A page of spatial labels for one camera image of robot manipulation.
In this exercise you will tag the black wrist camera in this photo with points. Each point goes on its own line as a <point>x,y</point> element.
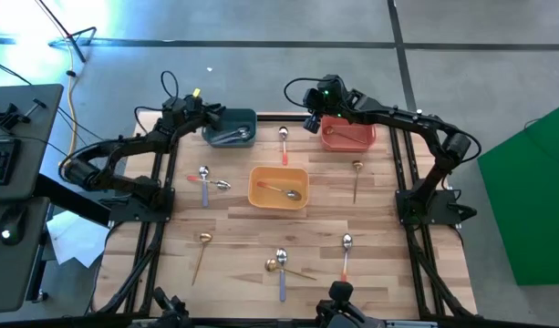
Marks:
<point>312,99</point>
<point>173,108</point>

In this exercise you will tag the orange plastic bin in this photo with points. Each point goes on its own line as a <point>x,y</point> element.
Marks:
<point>352,139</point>

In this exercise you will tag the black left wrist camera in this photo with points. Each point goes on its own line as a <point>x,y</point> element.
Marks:
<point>173,108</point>

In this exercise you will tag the green floor mat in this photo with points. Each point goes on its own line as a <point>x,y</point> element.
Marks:
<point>525,205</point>

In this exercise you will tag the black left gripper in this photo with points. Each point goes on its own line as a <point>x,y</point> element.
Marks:
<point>197,109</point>

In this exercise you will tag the grey desk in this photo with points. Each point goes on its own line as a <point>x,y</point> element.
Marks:
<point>14,278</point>
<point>33,150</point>

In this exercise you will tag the yellow plastic bin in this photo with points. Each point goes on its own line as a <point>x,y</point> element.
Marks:
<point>270,200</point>

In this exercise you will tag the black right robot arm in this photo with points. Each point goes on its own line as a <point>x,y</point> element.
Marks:
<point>397,118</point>

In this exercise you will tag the black steel beam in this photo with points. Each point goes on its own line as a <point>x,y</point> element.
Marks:
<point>69,200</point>

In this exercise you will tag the black tripod stand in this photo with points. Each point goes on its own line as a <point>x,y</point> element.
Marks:
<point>68,36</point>

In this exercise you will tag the black desk clamp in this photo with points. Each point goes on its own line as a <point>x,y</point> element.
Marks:
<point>12,119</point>

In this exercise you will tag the black computer mouse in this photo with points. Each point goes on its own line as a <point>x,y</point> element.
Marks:
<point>12,225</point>

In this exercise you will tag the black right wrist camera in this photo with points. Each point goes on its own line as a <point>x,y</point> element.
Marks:
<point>312,99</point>

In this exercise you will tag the gold spoon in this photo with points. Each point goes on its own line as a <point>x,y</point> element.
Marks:
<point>329,131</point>
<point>206,238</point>
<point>357,165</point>
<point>272,265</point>

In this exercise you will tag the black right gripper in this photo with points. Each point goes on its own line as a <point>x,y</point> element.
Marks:
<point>334,98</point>

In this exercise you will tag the white paper sheets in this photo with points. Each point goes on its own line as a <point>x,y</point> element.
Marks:
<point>74,241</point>

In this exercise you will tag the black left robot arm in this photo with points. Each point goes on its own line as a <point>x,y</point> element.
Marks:
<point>124,146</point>

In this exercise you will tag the teal plastic bin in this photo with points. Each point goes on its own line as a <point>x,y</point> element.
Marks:
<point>229,123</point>

